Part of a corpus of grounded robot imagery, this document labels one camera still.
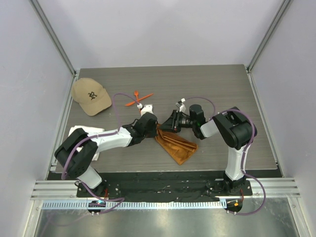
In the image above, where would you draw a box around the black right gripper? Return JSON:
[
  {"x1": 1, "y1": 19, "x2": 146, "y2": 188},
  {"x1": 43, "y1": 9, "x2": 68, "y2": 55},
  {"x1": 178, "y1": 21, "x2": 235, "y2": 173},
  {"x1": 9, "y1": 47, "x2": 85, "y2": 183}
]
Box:
[{"x1": 159, "y1": 110, "x2": 196, "y2": 133}]

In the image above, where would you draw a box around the orange cloth napkin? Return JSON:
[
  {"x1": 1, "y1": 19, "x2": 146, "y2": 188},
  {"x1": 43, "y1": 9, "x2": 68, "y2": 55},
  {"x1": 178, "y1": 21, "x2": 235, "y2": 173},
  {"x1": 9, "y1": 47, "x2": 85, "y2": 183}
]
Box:
[{"x1": 155, "y1": 123, "x2": 198, "y2": 165}]

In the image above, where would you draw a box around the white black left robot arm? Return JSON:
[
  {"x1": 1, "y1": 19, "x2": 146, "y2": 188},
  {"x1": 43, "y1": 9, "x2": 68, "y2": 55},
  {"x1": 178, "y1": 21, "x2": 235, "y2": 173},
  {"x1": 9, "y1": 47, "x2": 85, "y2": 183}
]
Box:
[{"x1": 54, "y1": 112, "x2": 158, "y2": 197}]

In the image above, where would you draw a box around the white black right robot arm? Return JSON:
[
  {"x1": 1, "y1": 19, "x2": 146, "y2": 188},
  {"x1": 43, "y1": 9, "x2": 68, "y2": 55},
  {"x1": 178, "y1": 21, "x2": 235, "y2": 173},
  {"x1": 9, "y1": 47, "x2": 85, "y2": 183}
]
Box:
[{"x1": 159, "y1": 104, "x2": 257, "y2": 195}]

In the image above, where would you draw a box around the orange plastic fork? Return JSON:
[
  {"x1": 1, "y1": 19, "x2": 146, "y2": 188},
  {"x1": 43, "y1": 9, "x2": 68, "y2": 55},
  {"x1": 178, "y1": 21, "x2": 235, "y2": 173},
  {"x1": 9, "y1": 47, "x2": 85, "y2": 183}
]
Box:
[{"x1": 134, "y1": 90, "x2": 140, "y2": 104}]

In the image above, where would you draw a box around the white folded towel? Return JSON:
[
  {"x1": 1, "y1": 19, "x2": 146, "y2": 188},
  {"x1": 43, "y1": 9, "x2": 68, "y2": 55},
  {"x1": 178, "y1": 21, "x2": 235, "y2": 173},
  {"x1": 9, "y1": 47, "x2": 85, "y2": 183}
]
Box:
[{"x1": 68, "y1": 125, "x2": 105, "y2": 161}]

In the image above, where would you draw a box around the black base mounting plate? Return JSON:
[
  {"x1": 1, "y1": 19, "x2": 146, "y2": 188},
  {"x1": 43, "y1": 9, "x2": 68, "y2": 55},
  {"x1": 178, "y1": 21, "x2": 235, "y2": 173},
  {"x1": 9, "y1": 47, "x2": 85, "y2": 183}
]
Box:
[{"x1": 77, "y1": 171, "x2": 253, "y2": 202}]

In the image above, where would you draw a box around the beige baseball cap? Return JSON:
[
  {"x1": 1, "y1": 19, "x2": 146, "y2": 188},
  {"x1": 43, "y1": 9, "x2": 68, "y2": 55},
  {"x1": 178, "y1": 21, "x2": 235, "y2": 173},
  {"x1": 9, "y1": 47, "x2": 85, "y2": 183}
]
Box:
[{"x1": 71, "y1": 78, "x2": 112, "y2": 116}]

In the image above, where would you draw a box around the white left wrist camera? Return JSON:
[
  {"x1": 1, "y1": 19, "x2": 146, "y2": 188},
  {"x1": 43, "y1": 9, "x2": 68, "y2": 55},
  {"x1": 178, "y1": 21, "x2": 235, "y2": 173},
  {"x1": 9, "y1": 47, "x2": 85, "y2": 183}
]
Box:
[{"x1": 137, "y1": 103, "x2": 153, "y2": 116}]

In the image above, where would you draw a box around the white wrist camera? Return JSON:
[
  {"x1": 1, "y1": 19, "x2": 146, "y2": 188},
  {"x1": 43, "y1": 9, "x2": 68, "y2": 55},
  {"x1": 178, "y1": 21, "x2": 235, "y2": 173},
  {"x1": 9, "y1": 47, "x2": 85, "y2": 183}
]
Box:
[
  {"x1": 137, "y1": 103, "x2": 153, "y2": 116},
  {"x1": 176, "y1": 98, "x2": 186, "y2": 112}
]

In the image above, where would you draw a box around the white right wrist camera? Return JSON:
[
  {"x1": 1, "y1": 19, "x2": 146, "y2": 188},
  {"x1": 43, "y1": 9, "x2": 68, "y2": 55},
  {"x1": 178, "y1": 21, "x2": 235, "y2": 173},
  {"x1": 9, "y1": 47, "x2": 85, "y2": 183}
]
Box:
[{"x1": 176, "y1": 98, "x2": 186, "y2": 112}]

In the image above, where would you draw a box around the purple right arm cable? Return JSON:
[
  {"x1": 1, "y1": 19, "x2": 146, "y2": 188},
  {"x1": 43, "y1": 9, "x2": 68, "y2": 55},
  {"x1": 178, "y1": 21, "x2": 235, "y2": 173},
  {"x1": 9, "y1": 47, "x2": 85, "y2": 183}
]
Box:
[{"x1": 184, "y1": 97, "x2": 267, "y2": 217}]

